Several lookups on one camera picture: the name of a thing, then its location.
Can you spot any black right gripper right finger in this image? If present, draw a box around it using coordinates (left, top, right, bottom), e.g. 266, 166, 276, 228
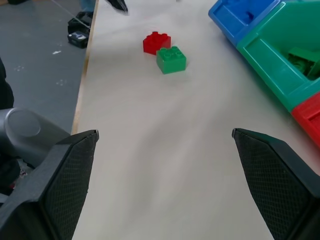
231, 127, 320, 240

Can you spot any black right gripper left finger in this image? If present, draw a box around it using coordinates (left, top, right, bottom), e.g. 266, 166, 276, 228
0, 129, 100, 240

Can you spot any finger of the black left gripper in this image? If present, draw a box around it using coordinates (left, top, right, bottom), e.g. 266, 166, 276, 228
104, 0, 130, 16

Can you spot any black box with label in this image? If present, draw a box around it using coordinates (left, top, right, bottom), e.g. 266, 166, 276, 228
67, 11, 94, 49

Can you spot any red toy building block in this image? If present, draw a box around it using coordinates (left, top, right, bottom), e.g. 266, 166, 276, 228
142, 31, 173, 56

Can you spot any silver robot body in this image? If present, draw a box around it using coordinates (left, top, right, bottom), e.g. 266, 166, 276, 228
0, 107, 71, 169

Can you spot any red plastic bin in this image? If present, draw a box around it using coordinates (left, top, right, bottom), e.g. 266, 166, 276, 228
291, 92, 320, 148

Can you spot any green toy building block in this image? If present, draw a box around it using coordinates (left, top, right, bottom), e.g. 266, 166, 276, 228
156, 45, 187, 75

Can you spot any black robot torso part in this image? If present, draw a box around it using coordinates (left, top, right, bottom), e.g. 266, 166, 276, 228
0, 56, 15, 111

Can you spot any blue plastic bin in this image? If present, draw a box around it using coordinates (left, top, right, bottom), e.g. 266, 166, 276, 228
208, 0, 288, 48

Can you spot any green flat block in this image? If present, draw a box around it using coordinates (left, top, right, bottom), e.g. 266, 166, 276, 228
287, 46, 320, 64

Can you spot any green plastic bin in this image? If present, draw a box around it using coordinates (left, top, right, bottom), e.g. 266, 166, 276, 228
236, 0, 320, 113

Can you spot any thin white cable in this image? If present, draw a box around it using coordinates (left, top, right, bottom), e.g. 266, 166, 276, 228
51, 0, 91, 29

